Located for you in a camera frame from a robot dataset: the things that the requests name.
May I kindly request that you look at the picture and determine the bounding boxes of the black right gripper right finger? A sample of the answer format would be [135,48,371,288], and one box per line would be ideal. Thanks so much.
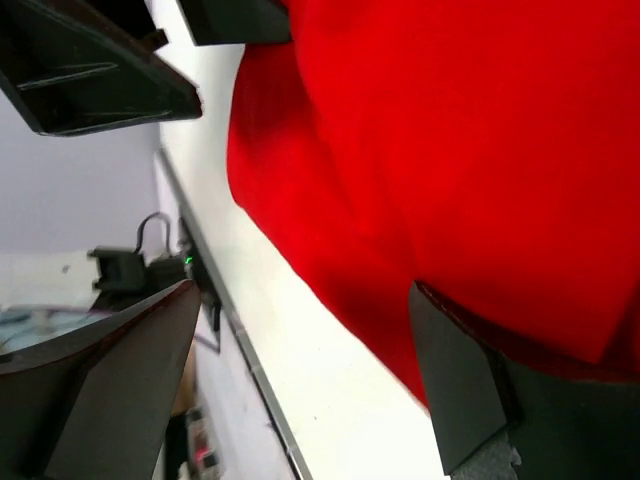
[409,283,639,479]

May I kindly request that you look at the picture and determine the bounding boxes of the red t shirt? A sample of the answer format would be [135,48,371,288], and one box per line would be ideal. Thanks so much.
[227,1,639,398]

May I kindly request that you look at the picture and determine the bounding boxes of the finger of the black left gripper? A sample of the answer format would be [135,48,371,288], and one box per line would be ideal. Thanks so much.
[1,0,202,136]
[178,0,291,46]

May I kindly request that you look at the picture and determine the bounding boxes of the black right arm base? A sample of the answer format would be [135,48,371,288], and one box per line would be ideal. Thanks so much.
[87,212,223,354]

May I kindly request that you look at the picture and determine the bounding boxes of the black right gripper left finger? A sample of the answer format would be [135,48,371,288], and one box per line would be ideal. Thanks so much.
[1,280,200,479]

